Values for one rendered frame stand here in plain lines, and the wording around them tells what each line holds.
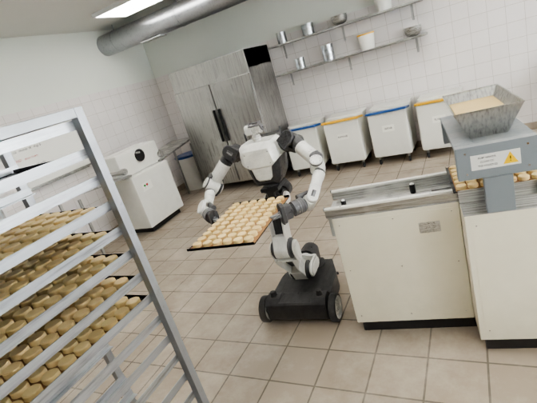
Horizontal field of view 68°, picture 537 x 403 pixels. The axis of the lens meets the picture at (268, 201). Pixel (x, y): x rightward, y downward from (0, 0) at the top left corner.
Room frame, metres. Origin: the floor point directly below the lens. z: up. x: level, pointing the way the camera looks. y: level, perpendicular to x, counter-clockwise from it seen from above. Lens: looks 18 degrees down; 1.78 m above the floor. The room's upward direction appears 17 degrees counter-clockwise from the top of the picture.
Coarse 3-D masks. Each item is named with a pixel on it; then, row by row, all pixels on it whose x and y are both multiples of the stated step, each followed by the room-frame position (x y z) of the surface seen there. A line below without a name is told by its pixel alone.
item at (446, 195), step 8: (432, 192) 1.98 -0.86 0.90; (440, 192) 1.95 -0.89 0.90; (448, 192) 1.93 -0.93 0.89; (376, 200) 2.10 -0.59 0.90; (384, 200) 2.07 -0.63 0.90; (392, 200) 2.04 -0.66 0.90; (400, 200) 2.03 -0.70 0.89; (408, 200) 2.01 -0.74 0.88; (416, 200) 2.00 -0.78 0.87; (424, 200) 1.98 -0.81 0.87; (432, 200) 1.97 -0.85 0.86; (440, 200) 1.95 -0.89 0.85; (448, 200) 1.94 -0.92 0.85; (456, 200) 1.92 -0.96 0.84; (328, 208) 2.20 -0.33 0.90; (336, 208) 2.17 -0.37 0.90; (344, 208) 2.15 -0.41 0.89; (352, 208) 2.13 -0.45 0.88; (360, 208) 2.12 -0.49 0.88; (368, 208) 2.10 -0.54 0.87; (376, 208) 2.08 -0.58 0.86; (384, 208) 2.06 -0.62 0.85; (392, 208) 2.05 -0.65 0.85; (400, 208) 2.03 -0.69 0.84; (328, 216) 2.19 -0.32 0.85; (336, 216) 2.17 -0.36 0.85; (344, 216) 2.15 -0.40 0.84
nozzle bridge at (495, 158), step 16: (448, 128) 2.11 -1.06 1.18; (512, 128) 1.79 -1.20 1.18; (528, 128) 1.72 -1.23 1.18; (464, 144) 1.77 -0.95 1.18; (480, 144) 1.70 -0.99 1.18; (496, 144) 1.67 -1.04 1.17; (512, 144) 1.64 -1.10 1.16; (528, 144) 1.62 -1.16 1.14; (464, 160) 1.72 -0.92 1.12; (480, 160) 1.69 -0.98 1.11; (496, 160) 1.67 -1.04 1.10; (512, 160) 1.65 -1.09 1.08; (528, 160) 1.62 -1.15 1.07; (464, 176) 1.72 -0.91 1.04; (480, 176) 1.70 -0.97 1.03; (496, 176) 1.67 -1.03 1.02; (512, 176) 1.65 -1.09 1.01; (496, 192) 1.68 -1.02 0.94; (512, 192) 1.65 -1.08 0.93; (496, 208) 1.68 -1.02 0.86; (512, 208) 1.65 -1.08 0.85
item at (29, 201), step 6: (0, 156) 1.50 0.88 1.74; (6, 156) 1.50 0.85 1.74; (12, 156) 1.52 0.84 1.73; (6, 162) 1.49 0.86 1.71; (12, 162) 1.51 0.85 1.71; (6, 168) 1.50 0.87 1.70; (18, 186) 1.50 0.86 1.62; (24, 186) 1.51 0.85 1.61; (30, 198) 1.51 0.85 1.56; (24, 204) 1.51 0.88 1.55; (30, 204) 1.50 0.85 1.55; (108, 354) 1.50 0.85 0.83; (108, 360) 1.50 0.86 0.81; (114, 372) 1.49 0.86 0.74; (120, 372) 1.51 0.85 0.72; (114, 378) 1.51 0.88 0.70; (132, 402) 1.50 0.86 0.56
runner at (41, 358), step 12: (120, 288) 1.20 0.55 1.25; (132, 288) 1.23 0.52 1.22; (108, 300) 1.15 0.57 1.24; (96, 312) 1.10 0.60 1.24; (84, 324) 1.06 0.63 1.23; (72, 336) 1.02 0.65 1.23; (48, 348) 0.96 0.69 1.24; (60, 348) 0.99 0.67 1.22; (36, 360) 0.93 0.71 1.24; (24, 372) 0.90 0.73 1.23; (12, 384) 0.87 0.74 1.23; (0, 396) 0.84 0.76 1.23
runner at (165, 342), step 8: (160, 344) 1.24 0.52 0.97; (168, 344) 1.27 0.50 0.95; (152, 352) 1.20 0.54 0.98; (160, 352) 1.23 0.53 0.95; (144, 360) 1.17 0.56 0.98; (152, 360) 1.19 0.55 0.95; (144, 368) 1.16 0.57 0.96; (136, 376) 1.12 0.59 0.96; (128, 384) 1.09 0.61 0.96; (120, 392) 1.06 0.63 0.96; (112, 400) 1.04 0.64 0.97
